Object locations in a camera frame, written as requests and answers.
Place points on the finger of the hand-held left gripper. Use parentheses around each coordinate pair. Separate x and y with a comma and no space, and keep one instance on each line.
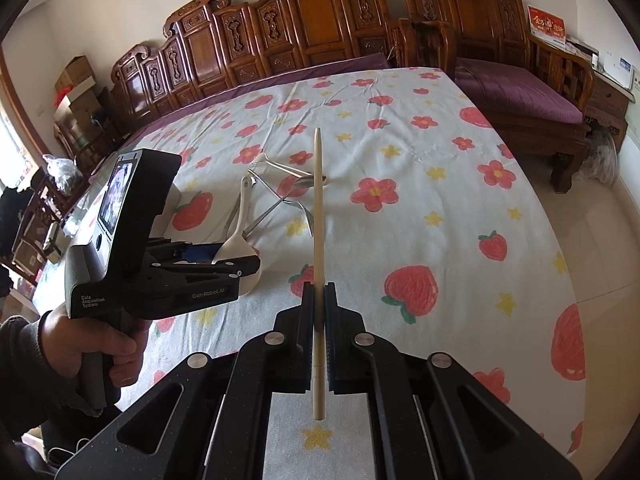
(210,267)
(185,249)

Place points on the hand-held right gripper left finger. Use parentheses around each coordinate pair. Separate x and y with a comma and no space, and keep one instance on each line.
(300,320)

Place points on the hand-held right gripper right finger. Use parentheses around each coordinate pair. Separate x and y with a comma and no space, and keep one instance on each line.
(335,320)

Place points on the white ceramic spoon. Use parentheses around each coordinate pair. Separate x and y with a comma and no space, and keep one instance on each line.
(240,230)

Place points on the beige chopstick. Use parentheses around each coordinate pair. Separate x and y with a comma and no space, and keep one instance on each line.
(318,240)

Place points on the person's left forearm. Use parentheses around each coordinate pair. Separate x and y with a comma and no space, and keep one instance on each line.
(25,375)

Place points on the person's left hand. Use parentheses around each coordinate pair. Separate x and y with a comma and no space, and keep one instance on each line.
(75,335)

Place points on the wooden chair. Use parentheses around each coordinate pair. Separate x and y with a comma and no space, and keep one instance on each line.
(55,205)

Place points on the clear plastic bag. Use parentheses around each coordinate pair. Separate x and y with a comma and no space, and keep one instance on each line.
(602,160)
(62,172)

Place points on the floral strawberry tablecloth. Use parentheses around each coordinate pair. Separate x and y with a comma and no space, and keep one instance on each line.
(425,210)

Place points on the purple sofa cushion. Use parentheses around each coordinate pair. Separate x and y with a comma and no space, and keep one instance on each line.
(240,91)

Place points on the brown cardboard box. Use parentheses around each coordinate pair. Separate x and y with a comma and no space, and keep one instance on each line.
(75,72)

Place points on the carved wooden sofa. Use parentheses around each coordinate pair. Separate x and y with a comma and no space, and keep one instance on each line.
(310,15)

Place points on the purple armchair cushion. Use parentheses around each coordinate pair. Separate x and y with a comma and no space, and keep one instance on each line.
(515,90)

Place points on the carved wooden armchair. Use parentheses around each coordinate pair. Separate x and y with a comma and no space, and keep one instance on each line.
(475,5)

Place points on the wooden side table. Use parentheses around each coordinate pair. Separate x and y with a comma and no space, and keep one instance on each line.
(607,105)

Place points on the red desk calendar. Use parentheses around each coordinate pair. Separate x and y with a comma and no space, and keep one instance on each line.
(546,24)

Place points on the tissue box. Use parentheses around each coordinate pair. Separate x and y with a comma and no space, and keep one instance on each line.
(582,47)

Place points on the white electrical box door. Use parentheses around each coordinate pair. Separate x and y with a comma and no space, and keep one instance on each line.
(634,105)

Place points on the white desk device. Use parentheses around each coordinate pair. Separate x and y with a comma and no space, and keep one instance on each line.
(615,70)

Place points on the wooden door frame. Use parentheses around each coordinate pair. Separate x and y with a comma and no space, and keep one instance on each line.
(15,110)

